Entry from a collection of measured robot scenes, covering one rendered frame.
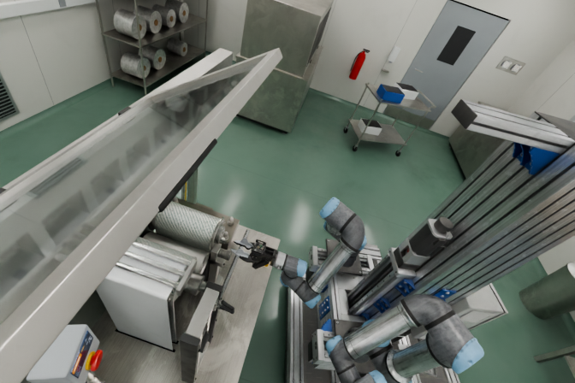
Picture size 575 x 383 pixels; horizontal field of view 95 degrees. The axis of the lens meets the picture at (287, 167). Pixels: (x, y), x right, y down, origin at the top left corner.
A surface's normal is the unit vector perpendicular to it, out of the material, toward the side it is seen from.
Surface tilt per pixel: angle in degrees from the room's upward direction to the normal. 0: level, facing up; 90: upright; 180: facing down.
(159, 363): 0
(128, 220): 53
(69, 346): 0
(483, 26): 90
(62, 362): 0
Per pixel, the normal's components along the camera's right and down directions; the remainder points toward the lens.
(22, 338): 0.91, -0.15
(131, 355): 0.25, -0.71
